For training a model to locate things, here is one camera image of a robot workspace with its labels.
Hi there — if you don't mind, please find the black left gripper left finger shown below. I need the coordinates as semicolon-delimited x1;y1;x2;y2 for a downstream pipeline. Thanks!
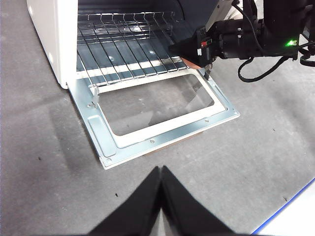
88;166;162;236

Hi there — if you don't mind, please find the oven door with beige handle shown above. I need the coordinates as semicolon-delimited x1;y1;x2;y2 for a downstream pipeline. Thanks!
67;67;241;171

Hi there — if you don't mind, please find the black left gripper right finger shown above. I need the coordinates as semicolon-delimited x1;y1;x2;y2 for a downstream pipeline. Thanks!
160;165;234;236

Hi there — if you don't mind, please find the metal wire oven rack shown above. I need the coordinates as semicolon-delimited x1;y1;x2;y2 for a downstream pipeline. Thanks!
77;11;188;87

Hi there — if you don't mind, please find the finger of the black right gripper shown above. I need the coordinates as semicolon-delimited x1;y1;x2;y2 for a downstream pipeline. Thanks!
168;26;207;67

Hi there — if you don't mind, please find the black coiled cable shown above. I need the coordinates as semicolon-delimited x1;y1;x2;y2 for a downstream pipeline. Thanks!
298;40;315;67

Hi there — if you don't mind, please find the white Toshiba toaster oven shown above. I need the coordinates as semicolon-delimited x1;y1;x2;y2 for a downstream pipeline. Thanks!
26;0;244;90

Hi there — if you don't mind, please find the black looped cable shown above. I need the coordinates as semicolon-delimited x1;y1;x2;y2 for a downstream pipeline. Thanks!
230;0;300;83

